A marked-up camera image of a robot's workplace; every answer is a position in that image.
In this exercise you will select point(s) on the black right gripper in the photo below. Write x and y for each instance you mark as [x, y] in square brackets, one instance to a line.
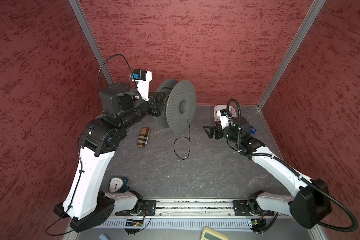
[217, 129]

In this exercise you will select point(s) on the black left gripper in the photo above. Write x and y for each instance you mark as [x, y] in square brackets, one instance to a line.
[155, 102]

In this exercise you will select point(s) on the grey perforated cable spool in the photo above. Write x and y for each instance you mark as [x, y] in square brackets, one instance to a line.
[179, 105]

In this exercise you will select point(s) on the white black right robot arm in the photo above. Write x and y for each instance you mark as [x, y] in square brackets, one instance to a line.
[306, 202]

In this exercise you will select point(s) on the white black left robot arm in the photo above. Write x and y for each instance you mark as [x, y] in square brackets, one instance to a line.
[86, 204]

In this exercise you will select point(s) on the white plastic tray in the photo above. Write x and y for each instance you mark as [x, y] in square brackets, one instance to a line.
[219, 108]

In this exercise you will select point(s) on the plaid fabric glasses case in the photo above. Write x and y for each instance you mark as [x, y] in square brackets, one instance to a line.
[143, 137]

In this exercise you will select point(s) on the blue stapler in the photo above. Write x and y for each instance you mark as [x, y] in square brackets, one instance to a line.
[252, 130]

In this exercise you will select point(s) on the beige device at bottom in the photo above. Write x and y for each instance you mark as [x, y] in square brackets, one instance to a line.
[210, 234]

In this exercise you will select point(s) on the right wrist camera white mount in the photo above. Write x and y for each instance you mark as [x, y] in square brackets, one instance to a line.
[225, 119]

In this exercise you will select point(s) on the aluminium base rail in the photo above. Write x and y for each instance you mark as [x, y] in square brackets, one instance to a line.
[187, 214]

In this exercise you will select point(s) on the aluminium corner post left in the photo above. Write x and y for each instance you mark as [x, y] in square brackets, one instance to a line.
[85, 26]

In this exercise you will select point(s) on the aluminium corner post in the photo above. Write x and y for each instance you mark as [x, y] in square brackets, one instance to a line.
[85, 26]
[305, 26]

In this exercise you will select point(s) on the aluminium corner post right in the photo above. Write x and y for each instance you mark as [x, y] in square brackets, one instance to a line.
[305, 26]

